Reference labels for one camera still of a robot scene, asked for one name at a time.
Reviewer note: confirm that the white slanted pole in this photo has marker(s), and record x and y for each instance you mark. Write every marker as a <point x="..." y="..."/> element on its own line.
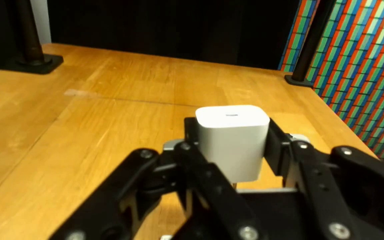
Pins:
<point x="40" y="20"/>

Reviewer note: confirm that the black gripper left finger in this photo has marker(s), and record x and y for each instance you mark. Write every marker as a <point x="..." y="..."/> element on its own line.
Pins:
<point x="120" y="200"/>

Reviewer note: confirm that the white charger head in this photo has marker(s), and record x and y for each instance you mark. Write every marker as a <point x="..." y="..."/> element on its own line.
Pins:
<point x="232" y="141"/>

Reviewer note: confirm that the colourful striped pattern board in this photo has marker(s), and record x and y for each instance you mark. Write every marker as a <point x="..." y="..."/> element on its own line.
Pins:
<point x="370" y="70"/>

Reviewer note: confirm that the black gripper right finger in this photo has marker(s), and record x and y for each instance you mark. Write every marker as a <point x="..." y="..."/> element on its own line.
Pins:
<point x="360" y="190"/>

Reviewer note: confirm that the black pole with base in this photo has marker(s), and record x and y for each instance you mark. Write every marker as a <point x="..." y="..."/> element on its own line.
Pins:
<point x="310" y="48"/>
<point x="30" y="48"/>

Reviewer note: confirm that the black curtain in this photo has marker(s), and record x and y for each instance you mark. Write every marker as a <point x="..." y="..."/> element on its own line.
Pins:
<point x="170" y="26"/>

